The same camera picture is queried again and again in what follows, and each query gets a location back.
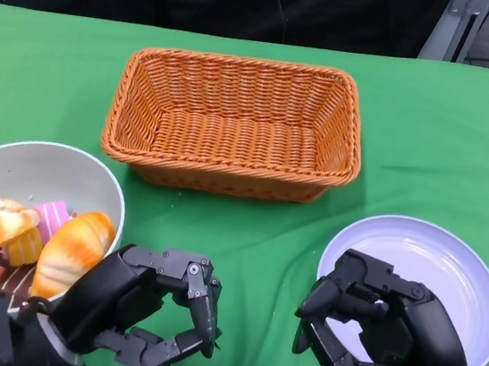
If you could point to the lavender plate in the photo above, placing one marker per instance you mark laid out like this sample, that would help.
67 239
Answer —
449 273

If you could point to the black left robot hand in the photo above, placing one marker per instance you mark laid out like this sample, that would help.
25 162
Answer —
114 283

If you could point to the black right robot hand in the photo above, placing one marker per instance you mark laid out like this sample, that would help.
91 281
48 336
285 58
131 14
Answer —
423 333

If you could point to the pale grey bowl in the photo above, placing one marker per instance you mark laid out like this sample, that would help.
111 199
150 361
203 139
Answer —
47 175

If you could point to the pink layered cake slice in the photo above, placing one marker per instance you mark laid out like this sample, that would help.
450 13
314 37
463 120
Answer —
53 214

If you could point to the yellow layered cake slice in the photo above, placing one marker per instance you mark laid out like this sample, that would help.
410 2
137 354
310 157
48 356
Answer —
24 249

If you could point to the long orange-striped bread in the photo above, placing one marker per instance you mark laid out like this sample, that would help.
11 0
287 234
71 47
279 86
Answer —
69 250

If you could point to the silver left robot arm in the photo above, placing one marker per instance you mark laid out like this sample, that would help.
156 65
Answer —
47 346

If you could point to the orange wicker basket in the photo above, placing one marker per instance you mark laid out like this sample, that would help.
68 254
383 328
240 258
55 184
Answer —
231 145

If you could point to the grey metal frame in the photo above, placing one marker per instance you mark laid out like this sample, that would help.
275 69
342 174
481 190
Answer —
444 33

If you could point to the green tablecloth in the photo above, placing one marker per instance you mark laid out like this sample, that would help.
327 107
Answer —
38 74

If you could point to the chocolate layered cake slice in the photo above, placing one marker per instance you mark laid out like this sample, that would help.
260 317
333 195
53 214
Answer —
19 284

